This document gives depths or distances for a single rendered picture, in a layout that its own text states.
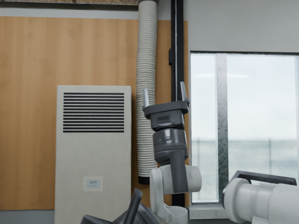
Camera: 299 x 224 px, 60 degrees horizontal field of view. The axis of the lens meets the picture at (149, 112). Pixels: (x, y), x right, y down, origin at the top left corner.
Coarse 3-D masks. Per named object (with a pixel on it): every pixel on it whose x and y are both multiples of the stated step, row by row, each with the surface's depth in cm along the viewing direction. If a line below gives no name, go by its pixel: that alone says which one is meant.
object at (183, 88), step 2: (180, 82) 72; (182, 82) 71; (182, 84) 71; (184, 84) 73; (182, 86) 71; (184, 86) 72; (182, 88) 71; (184, 88) 71; (182, 90) 70; (184, 90) 70; (182, 92) 70; (184, 92) 70; (182, 94) 70; (184, 94) 70; (182, 96) 70; (184, 96) 70; (182, 98) 69; (184, 98) 69; (188, 98) 70; (184, 100) 69; (186, 100) 70; (188, 100) 70; (188, 102) 70
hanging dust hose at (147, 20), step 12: (144, 12) 201; (156, 12) 205; (144, 24) 200; (156, 24) 203; (144, 36) 198; (156, 36) 205; (144, 48) 198; (156, 48) 204; (144, 60) 197; (144, 72) 197; (144, 84) 196; (144, 120) 194; (144, 132) 193; (144, 144) 193; (144, 156) 193; (144, 168) 192; (144, 180) 192
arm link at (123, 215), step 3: (126, 210) 47; (123, 213) 47; (120, 216) 46; (123, 216) 45; (135, 216) 44; (117, 219) 46; (120, 219) 45; (123, 219) 45; (135, 219) 44; (138, 219) 44; (114, 222) 45; (117, 222) 45; (120, 222) 44; (123, 222) 44; (135, 222) 43; (138, 222) 43; (141, 222) 43
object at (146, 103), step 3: (144, 90) 74; (144, 93) 73; (147, 93) 75; (144, 96) 73; (147, 96) 74; (144, 99) 72; (147, 99) 74; (144, 102) 72; (147, 102) 73; (144, 105) 72; (147, 105) 73
